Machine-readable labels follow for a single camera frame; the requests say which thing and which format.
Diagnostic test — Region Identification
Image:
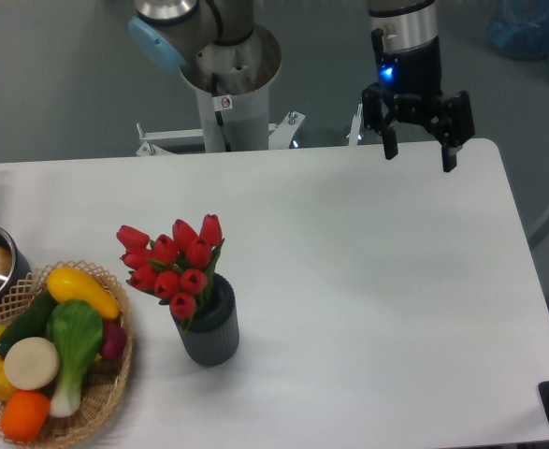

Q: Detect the blue plastic bag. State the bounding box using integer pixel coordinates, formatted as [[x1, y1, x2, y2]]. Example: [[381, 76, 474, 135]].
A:
[[484, 1, 549, 66]]

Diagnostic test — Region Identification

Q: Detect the green bok choy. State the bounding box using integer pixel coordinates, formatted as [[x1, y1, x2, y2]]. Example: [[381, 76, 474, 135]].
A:
[[46, 299, 103, 418]]

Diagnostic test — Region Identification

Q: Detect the yellow squash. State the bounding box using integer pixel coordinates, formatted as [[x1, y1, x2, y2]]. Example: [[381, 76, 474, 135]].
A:
[[46, 267, 121, 320]]

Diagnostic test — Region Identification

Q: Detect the green cucumber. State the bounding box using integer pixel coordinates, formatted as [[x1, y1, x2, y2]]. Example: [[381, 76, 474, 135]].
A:
[[0, 290, 58, 357]]

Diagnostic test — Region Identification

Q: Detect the dark grey ribbed vase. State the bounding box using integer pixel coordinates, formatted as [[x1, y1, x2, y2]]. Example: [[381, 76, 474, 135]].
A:
[[172, 273, 239, 367]]

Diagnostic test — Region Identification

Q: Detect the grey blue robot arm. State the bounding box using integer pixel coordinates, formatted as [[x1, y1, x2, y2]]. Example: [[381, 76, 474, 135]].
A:
[[128, 1, 475, 172]]

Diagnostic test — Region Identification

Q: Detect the orange fruit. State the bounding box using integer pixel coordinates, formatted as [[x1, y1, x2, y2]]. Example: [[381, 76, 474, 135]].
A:
[[0, 390, 50, 442]]

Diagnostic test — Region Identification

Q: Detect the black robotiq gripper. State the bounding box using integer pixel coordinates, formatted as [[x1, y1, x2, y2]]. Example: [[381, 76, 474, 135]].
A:
[[362, 26, 475, 173]]

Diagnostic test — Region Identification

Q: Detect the woven wicker basket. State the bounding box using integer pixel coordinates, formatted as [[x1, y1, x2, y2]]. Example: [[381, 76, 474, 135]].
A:
[[0, 260, 133, 448]]

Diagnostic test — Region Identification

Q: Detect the white round onion slice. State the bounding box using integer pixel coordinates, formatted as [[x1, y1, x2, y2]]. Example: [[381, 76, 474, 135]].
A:
[[4, 337, 60, 390]]

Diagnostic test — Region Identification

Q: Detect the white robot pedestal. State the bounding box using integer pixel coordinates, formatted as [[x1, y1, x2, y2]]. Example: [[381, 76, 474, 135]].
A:
[[129, 18, 305, 153]]

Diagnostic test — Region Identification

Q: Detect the red tulip bouquet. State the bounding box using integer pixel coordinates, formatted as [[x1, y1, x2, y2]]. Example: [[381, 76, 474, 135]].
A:
[[116, 214, 224, 331]]

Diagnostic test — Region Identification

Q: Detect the red radish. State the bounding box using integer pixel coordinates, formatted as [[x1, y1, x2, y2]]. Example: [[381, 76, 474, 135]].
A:
[[98, 321, 127, 360]]

